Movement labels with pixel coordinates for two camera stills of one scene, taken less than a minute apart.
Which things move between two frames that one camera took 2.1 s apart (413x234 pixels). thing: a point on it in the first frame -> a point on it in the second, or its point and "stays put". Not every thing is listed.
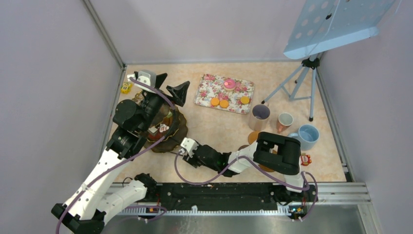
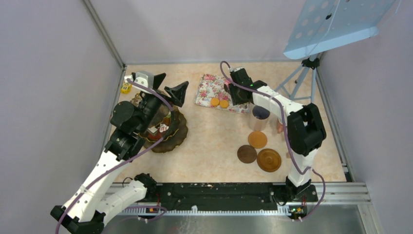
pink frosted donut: x=229 y=85 stays put
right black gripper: x=192 y=160 -> x=236 y=101
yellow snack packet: x=126 y=87 stays put
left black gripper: x=179 y=93 stays put
